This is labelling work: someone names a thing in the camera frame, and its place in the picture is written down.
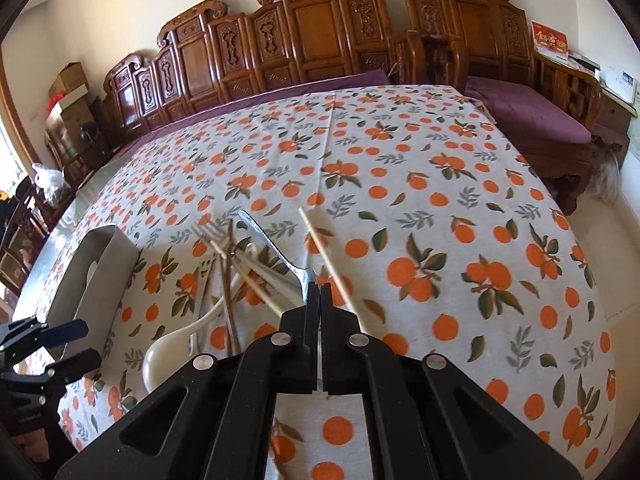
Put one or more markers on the carved wooden bench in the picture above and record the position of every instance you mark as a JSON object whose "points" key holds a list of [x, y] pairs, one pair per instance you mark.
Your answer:
{"points": [[310, 35]]}

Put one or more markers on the slotted metal utensil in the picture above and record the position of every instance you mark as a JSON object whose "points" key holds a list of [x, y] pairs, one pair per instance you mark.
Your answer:
{"points": [[205, 272]]}

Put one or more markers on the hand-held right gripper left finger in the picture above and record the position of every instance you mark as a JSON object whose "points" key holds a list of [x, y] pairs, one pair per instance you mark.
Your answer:
{"points": [[300, 350]]}

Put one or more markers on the wooden side table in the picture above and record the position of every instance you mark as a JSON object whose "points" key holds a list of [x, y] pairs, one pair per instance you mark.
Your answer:
{"points": [[612, 120]]}

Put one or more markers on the white topped cardboard box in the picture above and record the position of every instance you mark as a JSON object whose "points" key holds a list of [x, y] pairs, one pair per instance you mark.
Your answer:
{"points": [[67, 115]]}

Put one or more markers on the red desk calendar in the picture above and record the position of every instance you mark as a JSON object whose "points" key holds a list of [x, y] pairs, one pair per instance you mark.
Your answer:
{"points": [[549, 40]]}

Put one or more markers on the dark wooden dining chair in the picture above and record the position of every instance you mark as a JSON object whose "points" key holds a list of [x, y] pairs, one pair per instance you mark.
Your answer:
{"points": [[20, 230]]}

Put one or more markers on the light wooden chopstick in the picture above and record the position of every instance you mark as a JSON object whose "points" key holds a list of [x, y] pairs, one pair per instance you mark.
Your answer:
{"points": [[250, 282], [325, 255]]}

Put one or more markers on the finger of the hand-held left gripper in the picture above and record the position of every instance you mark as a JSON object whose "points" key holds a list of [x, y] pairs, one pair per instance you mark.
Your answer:
{"points": [[77, 364], [67, 332]]}

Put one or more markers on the white fluffy object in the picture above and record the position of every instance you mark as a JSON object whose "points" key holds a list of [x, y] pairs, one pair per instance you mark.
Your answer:
{"points": [[607, 175]]}

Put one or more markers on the carved wooden armchair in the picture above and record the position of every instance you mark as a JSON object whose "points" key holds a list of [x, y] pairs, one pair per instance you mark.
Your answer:
{"points": [[480, 25]]}

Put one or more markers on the brown wooden chopstick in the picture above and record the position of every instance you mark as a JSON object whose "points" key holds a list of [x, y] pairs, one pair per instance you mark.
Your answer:
{"points": [[226, 305], [233, 285]]}

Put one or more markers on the wooden chair with boxes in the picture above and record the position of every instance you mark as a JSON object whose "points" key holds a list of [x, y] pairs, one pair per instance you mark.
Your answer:
{"points": [[75, 160]]}

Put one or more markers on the white plastic bag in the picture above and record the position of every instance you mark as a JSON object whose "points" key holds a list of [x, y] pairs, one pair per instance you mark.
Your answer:
{"points": [[47, 180]]}

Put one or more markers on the grey metal container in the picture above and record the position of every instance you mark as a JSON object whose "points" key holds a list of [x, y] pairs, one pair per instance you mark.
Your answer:
{"points": [[100, 280]]}

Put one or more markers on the orange print tablecloth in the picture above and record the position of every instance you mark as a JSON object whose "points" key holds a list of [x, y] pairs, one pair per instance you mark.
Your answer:
{"points": [[400, 185]]}

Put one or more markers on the brown cardboard box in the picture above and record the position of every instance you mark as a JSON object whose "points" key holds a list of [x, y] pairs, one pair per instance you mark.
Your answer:
{"points": [[70, 77]]}

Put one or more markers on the purple armchair cushion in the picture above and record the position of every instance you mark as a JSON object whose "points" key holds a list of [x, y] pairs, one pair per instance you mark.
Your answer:
{"points": [[525, 110]]}

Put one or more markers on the metal spoon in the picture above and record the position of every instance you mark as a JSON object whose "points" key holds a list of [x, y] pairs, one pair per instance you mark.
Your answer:
{"points": [[272, 250]]}

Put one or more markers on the purple bench cushion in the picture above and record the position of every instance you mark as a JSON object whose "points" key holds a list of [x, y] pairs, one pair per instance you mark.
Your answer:
{"points": [[300, 89]]}

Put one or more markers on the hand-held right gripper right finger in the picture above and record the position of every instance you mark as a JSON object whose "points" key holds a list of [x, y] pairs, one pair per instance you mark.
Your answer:
{"points": [[340, 355]]}

